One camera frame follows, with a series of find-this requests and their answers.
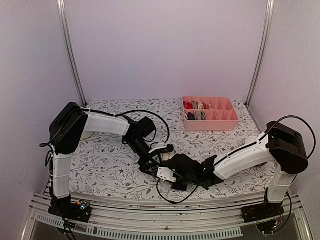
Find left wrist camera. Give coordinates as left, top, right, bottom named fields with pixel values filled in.
left=138, top=117, right=156, bottom=138

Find white bowl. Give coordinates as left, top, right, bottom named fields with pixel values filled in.
left=244, top=136, right=257, bottom=144

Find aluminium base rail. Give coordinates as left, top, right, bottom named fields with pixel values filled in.
left=20, top=192, right=313, bottom=240

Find dark olive cloth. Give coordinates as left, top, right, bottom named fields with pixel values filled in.
left=160, top=152, right=176, bottom=167

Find left aluminium frame post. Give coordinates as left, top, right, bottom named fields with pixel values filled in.
left=56, top=0, right=87, bottom=106

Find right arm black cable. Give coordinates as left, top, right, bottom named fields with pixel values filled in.
left=155, top=114, right=317, bottom=205

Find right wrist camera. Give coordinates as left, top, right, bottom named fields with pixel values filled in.
left=170, top=154, right=203, bottom=178

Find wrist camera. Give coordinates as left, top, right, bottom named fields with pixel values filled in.
left=138, top=117, right=156, bottom=138
left=170, top=154, right=203, bottom=178

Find robot arm white sleeve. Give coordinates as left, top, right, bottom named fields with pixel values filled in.
left=48, top=101, right=131, bottom=223
left=213, top=121, right=309, bottom=223

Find right aluminium frame post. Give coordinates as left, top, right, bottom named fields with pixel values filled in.
left=245, top=0, right=275, bottom=108

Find left robot arm white sleeve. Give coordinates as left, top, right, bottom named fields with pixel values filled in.
left=48, top=101, right=131, bottom=223

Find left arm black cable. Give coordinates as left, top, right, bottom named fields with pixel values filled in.
left=38, top=108, right=171, bottom=176

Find floral patterned table mat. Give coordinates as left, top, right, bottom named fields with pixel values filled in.
left=69, top=99, right=276, bottom=202

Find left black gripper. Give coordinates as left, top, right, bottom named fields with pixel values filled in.
left=126, top=137, right=159, bottom=178

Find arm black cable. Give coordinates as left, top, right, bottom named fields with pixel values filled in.
left=155, top=114, right=317, bottom=205
left=38, top=108, right=171, bottom=176

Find cream ceramic cup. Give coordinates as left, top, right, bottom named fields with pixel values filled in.
left=81, top=131, right=95, bottom=140

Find pink divided organizer tray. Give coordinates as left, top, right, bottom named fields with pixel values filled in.
left=182, top=96, right=239, bottom=132

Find aluminium frame post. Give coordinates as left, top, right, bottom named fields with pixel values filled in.
left=56, top=0, right=87, bottom=106
left=245, top=0, right=275, bottom=108

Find right robot arm white sleeve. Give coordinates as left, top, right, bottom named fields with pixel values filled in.
left=213, top=121, right=309, bottom=223

